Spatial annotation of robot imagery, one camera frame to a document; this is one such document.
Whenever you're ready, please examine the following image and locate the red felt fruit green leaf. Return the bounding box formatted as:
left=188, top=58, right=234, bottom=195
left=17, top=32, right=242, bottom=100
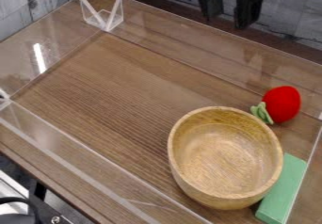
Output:
left=250, top=86, right=302, bottom=124

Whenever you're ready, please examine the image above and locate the wooden bowl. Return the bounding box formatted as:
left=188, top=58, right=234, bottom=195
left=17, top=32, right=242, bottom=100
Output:
left=167, top=106, right=283, bottom=210

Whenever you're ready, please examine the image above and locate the green rectangular block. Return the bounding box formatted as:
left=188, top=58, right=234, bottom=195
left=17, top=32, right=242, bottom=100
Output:
left=255, top=153, right=307, bottom=224

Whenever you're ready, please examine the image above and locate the black metal table leg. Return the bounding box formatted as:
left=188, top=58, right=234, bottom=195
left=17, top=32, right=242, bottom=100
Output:
left=28, top=179, right=85, bottom=224

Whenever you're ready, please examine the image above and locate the clear acrylic corner bracket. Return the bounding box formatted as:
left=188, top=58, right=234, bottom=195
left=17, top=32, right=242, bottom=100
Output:
left=79, top=0, right=124, bottom=32

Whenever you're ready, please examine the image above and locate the clear acrylic front wall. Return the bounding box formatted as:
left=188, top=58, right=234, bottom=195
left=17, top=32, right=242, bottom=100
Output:
left=0, top=93, right=211, bottom=224

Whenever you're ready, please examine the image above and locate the black cable bottom left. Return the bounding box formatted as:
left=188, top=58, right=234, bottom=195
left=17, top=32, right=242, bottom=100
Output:
left=0, top=197, right=43, bottom=224

